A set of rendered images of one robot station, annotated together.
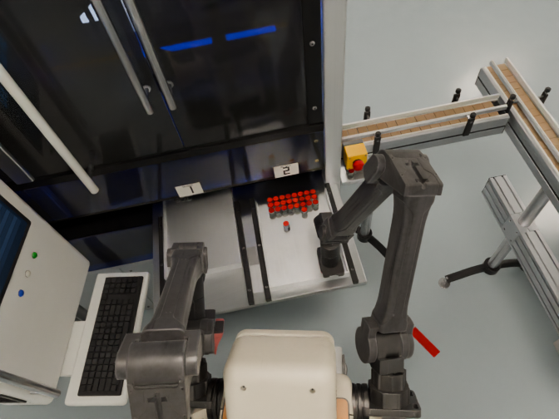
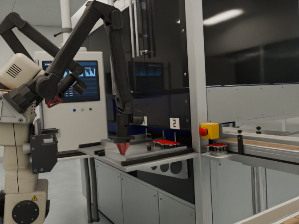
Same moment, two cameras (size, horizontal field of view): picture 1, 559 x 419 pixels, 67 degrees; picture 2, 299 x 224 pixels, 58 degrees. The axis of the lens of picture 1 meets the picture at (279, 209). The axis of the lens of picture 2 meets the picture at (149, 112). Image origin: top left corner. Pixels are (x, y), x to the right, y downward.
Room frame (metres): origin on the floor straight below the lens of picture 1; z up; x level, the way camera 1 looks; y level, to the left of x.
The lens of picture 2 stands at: (0.05, -1.28, 1.17)
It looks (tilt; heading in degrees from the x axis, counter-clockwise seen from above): 3 degrees down; 60
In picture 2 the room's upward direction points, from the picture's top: 3 degrees counter-clockwise
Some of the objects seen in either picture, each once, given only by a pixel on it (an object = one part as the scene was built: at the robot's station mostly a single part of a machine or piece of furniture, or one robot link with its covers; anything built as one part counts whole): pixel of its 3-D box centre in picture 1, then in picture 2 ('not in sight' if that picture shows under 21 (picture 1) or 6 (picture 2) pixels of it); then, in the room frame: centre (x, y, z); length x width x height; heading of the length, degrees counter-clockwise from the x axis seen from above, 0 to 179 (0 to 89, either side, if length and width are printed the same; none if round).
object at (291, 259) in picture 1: (299, 236); (145, 150); (0.71, -0.05, 0.90); 0.34 x 0.26 x 0.04; 1
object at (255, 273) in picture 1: (254, 268); not in sight; (0.62, 0.12, 0.91); 0.14 x 0.03 x 0.06; 1
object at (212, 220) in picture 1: (200, 229); (132, 141); (0.81, 0.29, 0.90); 0.34 x 0.26 x 0.04; 1
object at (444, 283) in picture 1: (488, 269); not in sight; (0.78, -1.01, 0.07); 0.50 x 0.08 x 0.14; 91
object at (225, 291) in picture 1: (250, 240); (136, 150); (0.75, 0.12, 0.87); 0.70 x 0.48 x 0.02; 91
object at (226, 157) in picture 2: (353, 166); (220, 155); (0.99, -0.31, 0.87); 0.14 x 0.13 x 0.02; 1
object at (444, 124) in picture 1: (416, 125); (285, 149); (1.09, -0.58, 0.92); 0.69 x 0.16 x 0.16; 91
